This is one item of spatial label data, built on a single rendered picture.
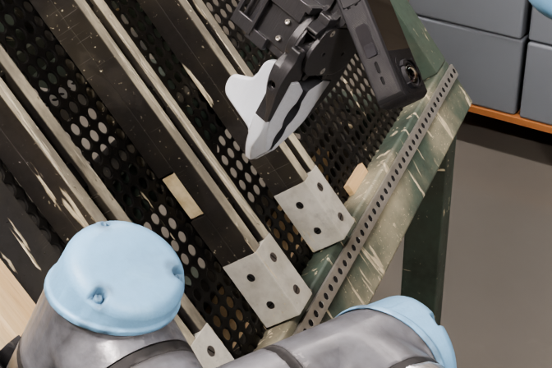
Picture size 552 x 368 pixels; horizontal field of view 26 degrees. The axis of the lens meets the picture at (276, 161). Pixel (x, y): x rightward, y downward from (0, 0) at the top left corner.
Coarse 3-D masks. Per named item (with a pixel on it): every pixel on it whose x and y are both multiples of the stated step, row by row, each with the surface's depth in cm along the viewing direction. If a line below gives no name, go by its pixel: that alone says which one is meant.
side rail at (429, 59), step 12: (396, 0) 264; (396, 12) 262; (408, 12) 266; (408, 24) 264; (420, 24) 269; (408, 36) 264; (420, 36) 266; (420, 48) 265; (432, 48) 269; (420, 60) 266; (432, 60) 266; (444, 60) 272; (432, 72) 266
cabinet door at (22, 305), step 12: (0, 264) 151; (0, 276) 150; (12, 276) 152; (0, 288) 150; (12, 288) 151; (0, 300) 149; (12, 300) 150; (24, 300) 152; (0, 312) 148; (12, 312) 150; (24, 312) 151; (0, 324) 148; (12, 324) 149; (24, 324) 150; (0, 336) 147; (12, 336) 148; (0, 348) 146
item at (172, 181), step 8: (168, 176) 184; (176, 176) 183; (168, 184) 185; (176, 184) 184; (176, 192) 185; (184, 192) 184; (184, 200) 185; (192, 200) 184; (184, 208) 186; (192, 208) 185; (192, 216) 186
